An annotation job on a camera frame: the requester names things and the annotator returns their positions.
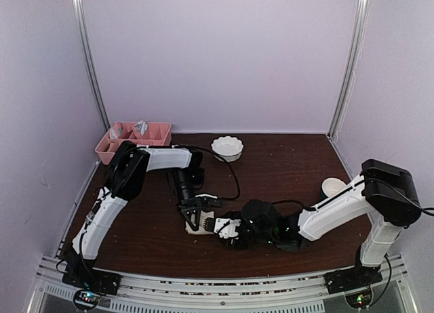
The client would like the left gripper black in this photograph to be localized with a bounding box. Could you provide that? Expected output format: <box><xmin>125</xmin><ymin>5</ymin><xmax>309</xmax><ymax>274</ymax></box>
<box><xmin>172</xmin><ymin>169</ymin><xmax>203</xmax><ymax>232</ymax></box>

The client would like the cream sock brown trim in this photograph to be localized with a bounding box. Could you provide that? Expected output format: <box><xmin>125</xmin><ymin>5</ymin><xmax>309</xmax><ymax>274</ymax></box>
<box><xmin>185</xmin><ymin>211</ymin><xmax>215</xmax><ymax>235</ymax></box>

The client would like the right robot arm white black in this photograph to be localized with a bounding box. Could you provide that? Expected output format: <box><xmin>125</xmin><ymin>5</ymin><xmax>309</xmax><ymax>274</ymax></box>
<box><xmin>212</xmin><ymin>159</ymin><xmax>422</xmax><ymax>287</ymax></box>

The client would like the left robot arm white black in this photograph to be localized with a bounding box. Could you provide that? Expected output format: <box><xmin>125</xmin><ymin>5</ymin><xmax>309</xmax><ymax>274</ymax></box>
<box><xmin>64</xmin><ymin>142</ymin><xmax>203</xmax><ymax>289</ymax></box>

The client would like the white fluted bowl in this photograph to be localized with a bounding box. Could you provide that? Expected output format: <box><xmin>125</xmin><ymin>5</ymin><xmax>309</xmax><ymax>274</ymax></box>
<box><xmin>211</xmin><ymin>135</ymin><xmax>244</xmax><ymax>163</ymax></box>

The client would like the pink divided organizer tray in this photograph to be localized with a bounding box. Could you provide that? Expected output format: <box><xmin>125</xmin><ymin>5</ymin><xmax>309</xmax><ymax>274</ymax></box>
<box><xmin>95</xmin><ymin>121</ymin><xmax>172</xmax><ymax>165</ymax></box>

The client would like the pink packet in tray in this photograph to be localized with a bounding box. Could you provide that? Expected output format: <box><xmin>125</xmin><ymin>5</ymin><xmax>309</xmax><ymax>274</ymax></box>
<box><xmin>108</xmin><ymin>122</ymin><xmax>123</xmax><ymax>140</ymax></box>

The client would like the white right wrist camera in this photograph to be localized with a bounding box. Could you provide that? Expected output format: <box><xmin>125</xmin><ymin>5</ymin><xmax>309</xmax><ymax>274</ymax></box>
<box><xmin>203</xmin><ymin>217</ymin><xmax>241</xmax><ymax>239</ymax></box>

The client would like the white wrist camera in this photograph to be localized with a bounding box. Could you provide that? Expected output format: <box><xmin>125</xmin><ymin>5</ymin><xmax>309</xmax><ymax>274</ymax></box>
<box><xmin>203</xmin><ymin>217</ymin><xmax>241</xmax><ymax>239</ymax></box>
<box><xmin>196</xmin><ymin>193</ymin><xmax>221</xmax><ymax>207</ymax></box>

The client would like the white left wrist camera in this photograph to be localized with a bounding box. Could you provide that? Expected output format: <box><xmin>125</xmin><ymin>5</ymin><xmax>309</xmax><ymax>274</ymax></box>
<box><xmin>196</xmin><ymin>193</ymin><xmax>221</xmax><ymax>207</ymax></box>

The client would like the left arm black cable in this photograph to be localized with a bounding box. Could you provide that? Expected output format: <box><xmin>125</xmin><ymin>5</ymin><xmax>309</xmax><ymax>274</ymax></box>
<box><xmin>172</xmin><ymin>144</ymin><xmax>242</xmax><ymax>202</ymax></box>

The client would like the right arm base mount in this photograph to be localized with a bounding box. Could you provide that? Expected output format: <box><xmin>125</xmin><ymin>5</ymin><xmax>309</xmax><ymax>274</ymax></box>
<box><xmin>323</xmin><ymin>265</ymin><xmax>382</xmax><ymax>310</ymax></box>

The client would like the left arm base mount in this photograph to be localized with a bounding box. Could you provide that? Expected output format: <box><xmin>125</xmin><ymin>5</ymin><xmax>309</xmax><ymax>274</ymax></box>
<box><xmin>62</xmin><ymin>255</ymin><xmax>121</xmax><ymax>312</ymax></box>

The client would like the aluminium front rail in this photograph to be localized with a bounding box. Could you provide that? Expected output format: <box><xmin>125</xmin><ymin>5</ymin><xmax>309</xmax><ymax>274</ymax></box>
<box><xmin>28</xmin><ymin>253</ymin><xmax>418</xmax><ymax>313</ymax></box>

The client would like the left aluminium frame post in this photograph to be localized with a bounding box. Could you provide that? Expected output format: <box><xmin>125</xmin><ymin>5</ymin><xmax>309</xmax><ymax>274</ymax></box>
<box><xmin>72</xmin><ymin>0</ymin><xmax>111</xmax><ymax>130</ymax></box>

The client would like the aluminium frame post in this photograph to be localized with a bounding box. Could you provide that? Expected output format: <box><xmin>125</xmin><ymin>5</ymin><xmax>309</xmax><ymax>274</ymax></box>
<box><xmin>72</xmin><ymin>0</ymin><xmax>111</xmax><ymax>130</ymax></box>
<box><xmin>328</xmin><ymin>0</ymin><xmax>369</xmax><ymax>141</ymax></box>

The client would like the right aluminium frame post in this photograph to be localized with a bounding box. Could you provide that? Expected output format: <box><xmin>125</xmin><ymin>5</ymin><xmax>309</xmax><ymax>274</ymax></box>
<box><xmin>328</xmin><ymin>0</ymin><xmax>369</xmax><ymax>141</ymax></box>

